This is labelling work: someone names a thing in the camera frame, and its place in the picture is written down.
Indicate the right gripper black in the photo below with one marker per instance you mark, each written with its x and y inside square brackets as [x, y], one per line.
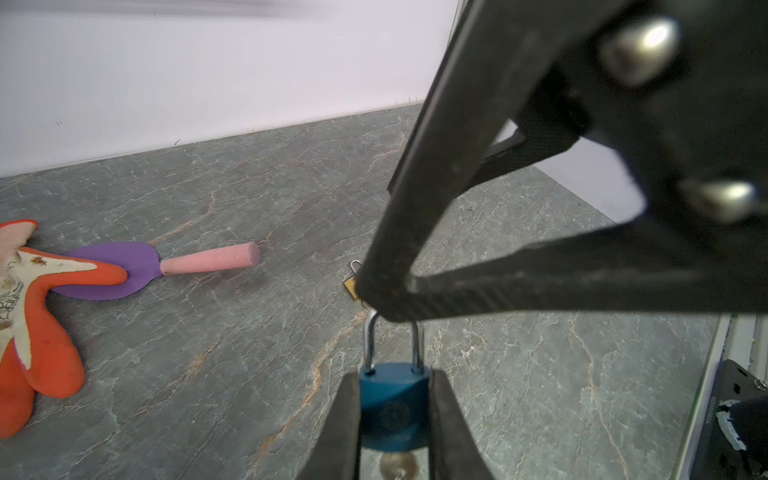
[678, 89]

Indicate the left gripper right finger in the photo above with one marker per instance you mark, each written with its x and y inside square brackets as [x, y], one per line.
[453, 453]

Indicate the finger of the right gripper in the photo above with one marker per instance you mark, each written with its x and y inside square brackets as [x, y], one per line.
[497, 56]
[634, 267]

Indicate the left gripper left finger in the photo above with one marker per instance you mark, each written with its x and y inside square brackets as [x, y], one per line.
[336, 454]

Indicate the blue padlock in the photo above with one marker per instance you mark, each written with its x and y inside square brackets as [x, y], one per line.
[394, 397]

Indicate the brass padlock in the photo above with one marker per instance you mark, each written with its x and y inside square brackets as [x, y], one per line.
[350, 282]

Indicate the small key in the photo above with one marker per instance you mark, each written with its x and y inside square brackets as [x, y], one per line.
[398, 466]

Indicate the purple pink toy shovel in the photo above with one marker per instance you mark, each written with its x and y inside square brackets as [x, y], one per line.
[143, 264]

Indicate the red white work glove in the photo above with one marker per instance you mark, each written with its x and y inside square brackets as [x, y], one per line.
[37, 354]

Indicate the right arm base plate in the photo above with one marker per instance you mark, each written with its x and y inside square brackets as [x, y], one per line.
[733, 442]

